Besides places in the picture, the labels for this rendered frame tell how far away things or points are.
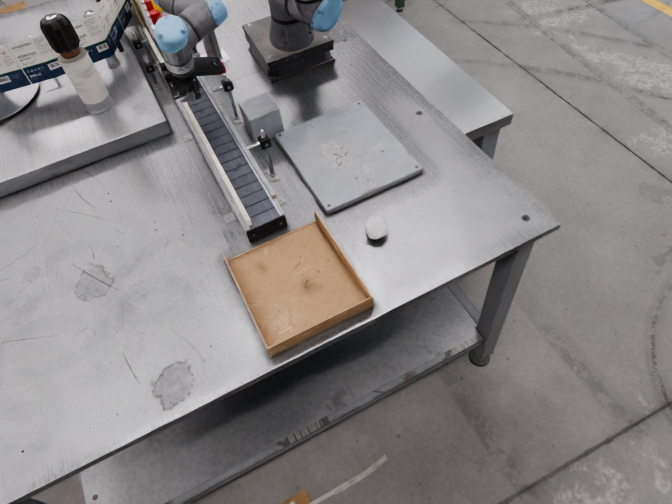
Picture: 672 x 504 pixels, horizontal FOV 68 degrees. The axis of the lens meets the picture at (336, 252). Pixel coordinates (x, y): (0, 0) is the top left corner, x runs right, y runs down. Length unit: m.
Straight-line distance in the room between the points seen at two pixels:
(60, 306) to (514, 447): 1.49
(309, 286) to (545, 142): 1.92
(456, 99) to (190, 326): 1.05
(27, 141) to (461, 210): 1.33
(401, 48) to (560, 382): 1.34
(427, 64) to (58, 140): 1.21
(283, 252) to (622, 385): 1.39
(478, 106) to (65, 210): 1.26
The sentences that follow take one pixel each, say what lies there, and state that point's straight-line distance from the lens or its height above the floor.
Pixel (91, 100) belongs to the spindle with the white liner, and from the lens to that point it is 1.81.
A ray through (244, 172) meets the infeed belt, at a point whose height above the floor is 0.88.
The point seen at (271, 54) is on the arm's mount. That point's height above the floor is 0.91.
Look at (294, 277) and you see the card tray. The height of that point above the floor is 0.83.
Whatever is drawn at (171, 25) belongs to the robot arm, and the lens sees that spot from 1.35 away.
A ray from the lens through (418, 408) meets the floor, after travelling 1.95.
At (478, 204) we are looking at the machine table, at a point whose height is 0.83.
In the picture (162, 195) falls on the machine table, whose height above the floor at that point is 0.83.
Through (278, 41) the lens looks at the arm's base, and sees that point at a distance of 1.80.
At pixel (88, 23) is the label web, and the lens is 1.96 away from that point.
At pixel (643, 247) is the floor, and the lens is 2.54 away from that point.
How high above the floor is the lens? 1.84
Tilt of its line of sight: 53 degrees down
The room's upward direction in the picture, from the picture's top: 8 degrees counter-clockwise
